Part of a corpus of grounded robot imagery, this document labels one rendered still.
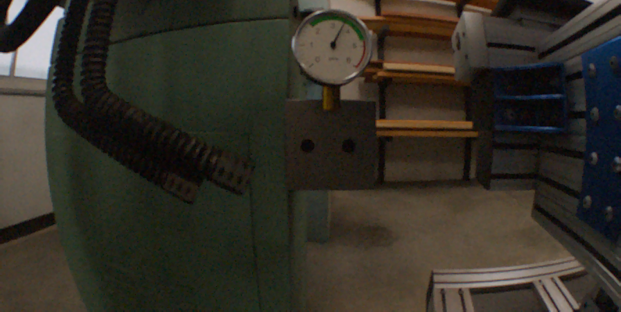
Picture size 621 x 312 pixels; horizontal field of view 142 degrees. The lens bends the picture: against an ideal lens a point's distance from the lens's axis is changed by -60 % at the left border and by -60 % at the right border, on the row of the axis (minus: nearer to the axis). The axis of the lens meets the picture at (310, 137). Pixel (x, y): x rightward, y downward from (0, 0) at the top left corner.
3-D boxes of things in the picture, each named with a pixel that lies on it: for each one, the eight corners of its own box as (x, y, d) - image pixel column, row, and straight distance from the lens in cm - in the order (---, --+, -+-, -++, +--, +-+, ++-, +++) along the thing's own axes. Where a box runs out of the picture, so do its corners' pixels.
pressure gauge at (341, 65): (291, 108, 20) (292, 7, 22) (294, 111, 24) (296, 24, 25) (375, 109, 20) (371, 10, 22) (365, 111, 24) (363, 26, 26)
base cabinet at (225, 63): (121, 371, 81) (44, 65, 55) (195, 276, 113) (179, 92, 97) (300, 419, 65) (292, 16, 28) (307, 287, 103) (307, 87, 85)
